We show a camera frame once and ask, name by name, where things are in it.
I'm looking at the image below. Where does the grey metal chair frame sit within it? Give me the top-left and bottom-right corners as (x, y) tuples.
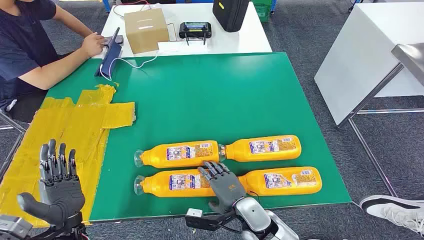
(0, 110), (27, 181)

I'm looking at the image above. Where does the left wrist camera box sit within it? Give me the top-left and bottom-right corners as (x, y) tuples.
(0, 215), (34, 240)

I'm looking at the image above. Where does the blue tablet case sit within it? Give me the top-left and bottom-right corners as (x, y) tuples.
(95, 27), (124, 79)

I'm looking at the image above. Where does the person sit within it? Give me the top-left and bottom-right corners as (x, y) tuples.
(0, 0), (107, 123)

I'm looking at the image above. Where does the white cabinet panel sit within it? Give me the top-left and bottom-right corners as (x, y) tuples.
(313, 1), (424, 127)

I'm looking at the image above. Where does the cardboard box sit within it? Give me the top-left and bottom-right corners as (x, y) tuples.
(124, 7), (170, 55)

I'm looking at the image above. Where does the yellow taped sheet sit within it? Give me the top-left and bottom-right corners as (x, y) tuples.
(0, 83), (137, 229)

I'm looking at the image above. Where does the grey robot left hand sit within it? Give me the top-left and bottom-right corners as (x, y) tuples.
(17, 139), (86, 229)

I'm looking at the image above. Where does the black handheld controller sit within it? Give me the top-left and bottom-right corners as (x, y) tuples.
(178, 21), (213, 46)

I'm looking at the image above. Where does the orange detergent bottle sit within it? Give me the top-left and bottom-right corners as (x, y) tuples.
(134, 140), (222, 169)
(238, 166), (323, 197)
(218, 134), (303, 163)
(133, 169), (215, 199)

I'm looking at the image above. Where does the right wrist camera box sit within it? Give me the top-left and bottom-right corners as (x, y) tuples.
(184, 207), (218, 232)

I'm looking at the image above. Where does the black carrying case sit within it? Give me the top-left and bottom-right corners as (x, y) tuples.
(212, 0), (250, 33)

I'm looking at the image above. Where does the green table board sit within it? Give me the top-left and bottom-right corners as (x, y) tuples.
(46, 51), (353, 223)

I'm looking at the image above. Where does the white sneaker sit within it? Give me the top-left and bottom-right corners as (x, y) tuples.
(359, 194), (424, 237)

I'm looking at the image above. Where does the white table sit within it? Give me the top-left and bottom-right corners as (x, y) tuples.
(92, 1), (273, 60)

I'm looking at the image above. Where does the steel table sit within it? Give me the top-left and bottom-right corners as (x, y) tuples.
(337, 42), (424, 199)

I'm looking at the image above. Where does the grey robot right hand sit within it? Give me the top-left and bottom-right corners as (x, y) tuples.
(197, 161), (248, 215)

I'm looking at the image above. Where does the white cable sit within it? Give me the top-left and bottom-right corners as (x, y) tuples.
(98, 49), (180, 82)

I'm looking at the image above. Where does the green plastic crate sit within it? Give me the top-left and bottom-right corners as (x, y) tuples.
(251, 0), (273, 23)

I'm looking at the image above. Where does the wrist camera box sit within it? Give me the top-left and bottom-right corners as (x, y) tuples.
(184, 207), (218, 232)
(0, 215), (34, 240)

